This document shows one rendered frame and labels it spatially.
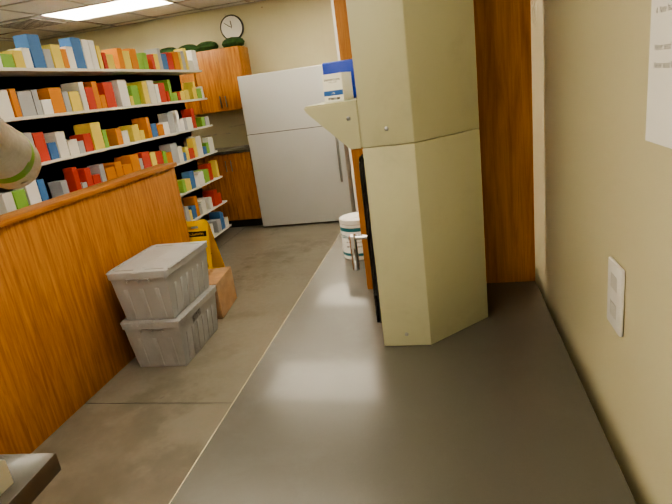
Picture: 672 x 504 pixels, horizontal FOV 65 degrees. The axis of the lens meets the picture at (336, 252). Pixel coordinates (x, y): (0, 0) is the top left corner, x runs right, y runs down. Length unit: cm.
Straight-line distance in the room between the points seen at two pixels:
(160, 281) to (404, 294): 226
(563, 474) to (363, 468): 31
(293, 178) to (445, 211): 519
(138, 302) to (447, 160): 257
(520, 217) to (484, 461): 80
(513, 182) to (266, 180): 510
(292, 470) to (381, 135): 67
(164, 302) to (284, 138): 339
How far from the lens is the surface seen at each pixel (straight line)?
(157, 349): 353
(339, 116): 114
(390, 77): 112
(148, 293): 338
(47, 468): 121
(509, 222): 156
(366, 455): 96
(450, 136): 120
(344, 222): 188
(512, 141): 151
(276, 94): 628
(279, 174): 637
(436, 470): 93
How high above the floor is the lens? 154
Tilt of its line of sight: 17 degrees down
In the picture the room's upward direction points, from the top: 8 degrees counter-clockwise
